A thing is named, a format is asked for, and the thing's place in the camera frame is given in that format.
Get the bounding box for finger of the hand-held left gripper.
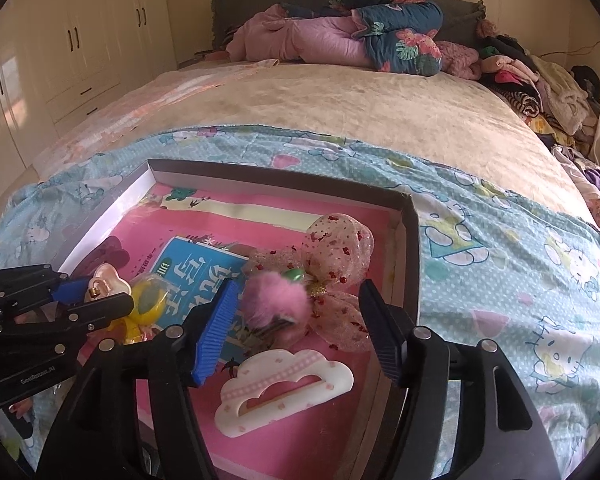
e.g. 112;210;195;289
0;264;101;313
0;292;136;361

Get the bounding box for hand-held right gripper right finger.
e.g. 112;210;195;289
358;280;561;480

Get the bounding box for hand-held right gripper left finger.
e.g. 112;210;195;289
35;279;243;480

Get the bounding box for pink heart hair clip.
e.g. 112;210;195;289
84;261;133;306

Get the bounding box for yellow hair clip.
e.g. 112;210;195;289
105;280;173;346

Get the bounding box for white cloud hair clip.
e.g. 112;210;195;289
214;348;355;439

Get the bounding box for pink pompom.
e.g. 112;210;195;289
242;271;312;347

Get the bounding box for shallow cardboard box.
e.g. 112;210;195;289
55;158;421;480

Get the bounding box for cartoon cat printed blanket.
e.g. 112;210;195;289
0;125;600;480

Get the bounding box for pink floral sheet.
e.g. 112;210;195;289
45;57;281;171

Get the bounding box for beige bedspread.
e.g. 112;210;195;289
40;60;596;226

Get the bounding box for white wardrobe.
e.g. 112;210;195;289
0;0;178;171

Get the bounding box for purple clothes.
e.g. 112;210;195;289
550;145;600;236

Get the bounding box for pink quilt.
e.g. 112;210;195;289
225;2;481;78

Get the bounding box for pile of clothes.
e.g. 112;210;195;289
475;17;600;148

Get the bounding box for dark floral quilt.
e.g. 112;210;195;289
280;0;443;76

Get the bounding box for grey headboard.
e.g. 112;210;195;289
211;0;487;53

